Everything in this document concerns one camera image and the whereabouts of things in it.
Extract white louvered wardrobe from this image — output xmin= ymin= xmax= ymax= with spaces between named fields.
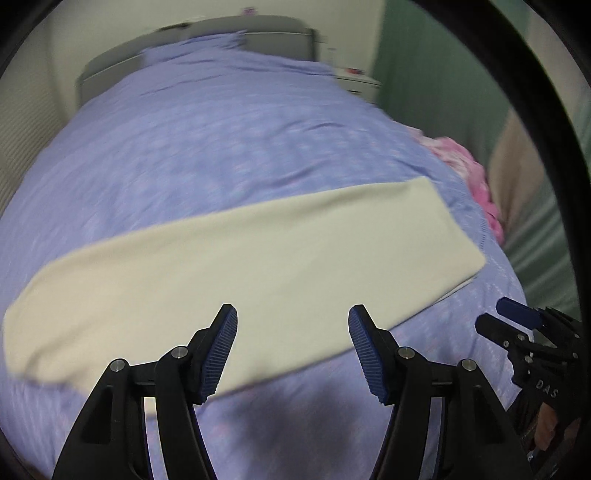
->
xmin=0 ymin=80 xmax=77 ymax=220

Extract purple striped pillow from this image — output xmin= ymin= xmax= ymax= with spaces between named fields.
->
xmin=142 ymin=31 xmax=247 ymax=68

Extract grey upholstered bed headboard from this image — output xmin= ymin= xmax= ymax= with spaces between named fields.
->
xmin=75 ymin=14 xmax=321 ymax=106

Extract white nightstand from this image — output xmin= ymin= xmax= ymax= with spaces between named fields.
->
xmin=333 ymin=67 xmax=383 ymax=103

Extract beige curtain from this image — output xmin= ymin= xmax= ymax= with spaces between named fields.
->
xmin=488 ymin=111 xmax=557 ymax=234

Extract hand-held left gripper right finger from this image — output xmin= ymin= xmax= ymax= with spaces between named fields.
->
xmin=348 ymin=304 xmax=537 ymax=480

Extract person's right hand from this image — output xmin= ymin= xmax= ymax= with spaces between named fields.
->
xmin=536 ymin=405 xmax=560 ymax=452

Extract pink cloth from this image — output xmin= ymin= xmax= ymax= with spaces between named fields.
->
xmin=406 ymin=129 xmax=505 ymax=243

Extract cream pants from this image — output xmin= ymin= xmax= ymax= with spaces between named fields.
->
xmin=2 ymin=176 xmax=486 ymax=386

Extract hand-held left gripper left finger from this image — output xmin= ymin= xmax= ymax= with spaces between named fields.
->
xmin=51 ymin=303 xmax=239 ymax=480

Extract green curtain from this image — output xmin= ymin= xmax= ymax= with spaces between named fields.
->
xmin=369 ymin=0 xmax=583 ymax=315

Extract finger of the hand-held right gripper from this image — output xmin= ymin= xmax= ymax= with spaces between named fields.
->
xmin=496 ymin=297 xmax=544 ymax=331
xmin=475 ymin=314 xmax=532 ymax=352

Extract purple floral striped duvet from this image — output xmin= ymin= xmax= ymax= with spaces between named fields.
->
xmin=0 ymin=34 xmax=529 ymax=480

